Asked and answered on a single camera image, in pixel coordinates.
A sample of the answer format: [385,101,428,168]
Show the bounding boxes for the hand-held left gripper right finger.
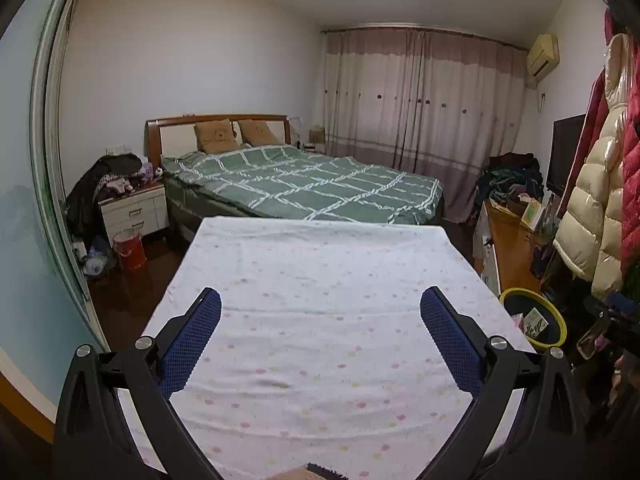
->
[420,286,598,480]

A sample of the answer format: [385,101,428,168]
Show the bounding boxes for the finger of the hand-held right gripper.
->
[582,291,640,333]

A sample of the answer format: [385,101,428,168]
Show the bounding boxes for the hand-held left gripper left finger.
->
[52,287,223,480]

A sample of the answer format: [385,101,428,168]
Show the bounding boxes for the clear plastic wrapper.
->
[576,317,610,361]

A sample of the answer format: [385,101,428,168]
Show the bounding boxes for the dark blue yellow-rimmed bin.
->
[499,287,569,352]

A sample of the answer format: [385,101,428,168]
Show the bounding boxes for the carton with barcode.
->
[522,307,551,342]

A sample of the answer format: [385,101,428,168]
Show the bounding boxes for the person's right hand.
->
[607,352,636,408]

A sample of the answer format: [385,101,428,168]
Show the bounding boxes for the cream puffer jacket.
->
[552,34,633,298]

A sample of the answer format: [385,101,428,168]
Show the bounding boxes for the red bucket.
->
[112,227,148,272]

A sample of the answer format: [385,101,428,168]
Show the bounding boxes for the wooden dresser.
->
[475,199,551,296]

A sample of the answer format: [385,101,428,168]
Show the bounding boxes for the red puffer jacket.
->
[620,45,640,271]

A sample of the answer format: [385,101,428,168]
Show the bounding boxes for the green and white box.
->
[520,199,546,232]

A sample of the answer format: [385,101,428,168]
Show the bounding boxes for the clear plastic bags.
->
[75,240,118,278]

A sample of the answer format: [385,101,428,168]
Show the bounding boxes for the white dotted tablecloth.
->
[120,216,543,480]

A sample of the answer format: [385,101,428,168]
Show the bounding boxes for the white nightstand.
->
[97,182,169,246]

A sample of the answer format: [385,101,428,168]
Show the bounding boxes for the black flat television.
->
[546,114,587,196]

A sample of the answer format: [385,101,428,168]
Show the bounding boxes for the pile of mixed clothes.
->
[475,152,545,206]

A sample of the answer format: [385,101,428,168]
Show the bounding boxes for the dark clothes heap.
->
[65,152,163,236]

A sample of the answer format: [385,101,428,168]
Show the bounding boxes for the green checked duvet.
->
[161,145,445,225]

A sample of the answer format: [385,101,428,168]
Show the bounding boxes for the dark red coat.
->
[557,10,616,218]

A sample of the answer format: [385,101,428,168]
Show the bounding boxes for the sliding wardrobe door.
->
[0,0,113,411]

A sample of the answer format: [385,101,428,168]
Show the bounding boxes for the wooden bed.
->
[145,114,446,241]

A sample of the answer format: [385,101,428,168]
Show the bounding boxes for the pink striped curtain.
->
[320,27,530,223]

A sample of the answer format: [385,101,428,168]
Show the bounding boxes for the beige air conditioner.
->
[525,34,561,83]

